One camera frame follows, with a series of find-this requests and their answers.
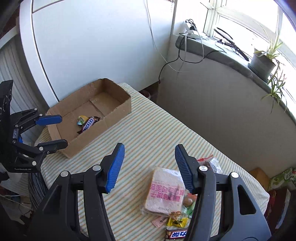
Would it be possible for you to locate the striped tablecloth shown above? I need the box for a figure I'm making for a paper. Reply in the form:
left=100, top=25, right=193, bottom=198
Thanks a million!
left=41, top=83, right=269, bottom=240

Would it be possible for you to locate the green snack carton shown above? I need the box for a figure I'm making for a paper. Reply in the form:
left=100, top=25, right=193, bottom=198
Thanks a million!
left=268, top=167, right=295, bottom=191

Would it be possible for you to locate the white power strip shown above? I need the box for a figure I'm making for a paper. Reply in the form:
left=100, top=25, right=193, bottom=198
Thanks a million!
left=185, top=19, right=202, bottom=39

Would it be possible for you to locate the open cardboard box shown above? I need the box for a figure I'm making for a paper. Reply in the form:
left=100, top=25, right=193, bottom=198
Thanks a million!
left=46, top=78, right=132, bottom=158

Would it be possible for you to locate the white cable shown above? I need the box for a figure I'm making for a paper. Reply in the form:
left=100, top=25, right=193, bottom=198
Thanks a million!
left=144, top=0, right=205, bottom=73

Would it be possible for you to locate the Snickers bar English label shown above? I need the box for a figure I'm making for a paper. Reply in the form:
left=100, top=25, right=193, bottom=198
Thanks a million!
left=77, top=116, right=100, bottom=134

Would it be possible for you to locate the bagged sliced bread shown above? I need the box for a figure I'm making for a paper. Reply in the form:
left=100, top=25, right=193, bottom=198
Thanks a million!
left=141, top=166, right=185, bottom=216

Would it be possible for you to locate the black cable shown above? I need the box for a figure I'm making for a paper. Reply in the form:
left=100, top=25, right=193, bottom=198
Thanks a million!
left=158, top=19, right=227, bottom=84

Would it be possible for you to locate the Snickers bar Chinese label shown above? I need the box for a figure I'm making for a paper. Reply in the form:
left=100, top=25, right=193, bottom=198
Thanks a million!
left=165, top=228, right=188, bottom=240

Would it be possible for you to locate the potted spider plant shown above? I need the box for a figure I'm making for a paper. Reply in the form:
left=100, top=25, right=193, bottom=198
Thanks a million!
left=248, top=27, right=283, bottom=83

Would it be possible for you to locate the small hanging plant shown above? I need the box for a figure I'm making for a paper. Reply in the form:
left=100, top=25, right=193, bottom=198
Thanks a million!
left=261, top=69, right=288, bottom=113

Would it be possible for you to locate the white refrigerator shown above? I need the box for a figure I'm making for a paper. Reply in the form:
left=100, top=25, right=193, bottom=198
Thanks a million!
left=19, top=1, right=175, bottom=106

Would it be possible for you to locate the green candy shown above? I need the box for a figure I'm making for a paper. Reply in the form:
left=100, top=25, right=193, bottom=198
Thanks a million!
left=181, top=203, right=195, bottom=218

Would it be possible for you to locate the brown egg snack pack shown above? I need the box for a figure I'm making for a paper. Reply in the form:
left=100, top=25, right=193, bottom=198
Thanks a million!
left=183, top=193, right=197, bottom=208

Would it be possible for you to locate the pink candy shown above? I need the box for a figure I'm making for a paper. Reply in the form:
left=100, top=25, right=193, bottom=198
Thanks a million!
left=152, top=216, right=169, bottom=228

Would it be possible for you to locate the black device on windowsill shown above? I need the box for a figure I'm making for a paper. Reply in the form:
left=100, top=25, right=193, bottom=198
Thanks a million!
left=214, top=27, right=249, bottom=61

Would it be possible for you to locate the red clear chocolate snack bag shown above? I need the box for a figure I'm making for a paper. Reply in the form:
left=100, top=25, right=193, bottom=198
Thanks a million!
left=197, top=155, right=223, bottom=174

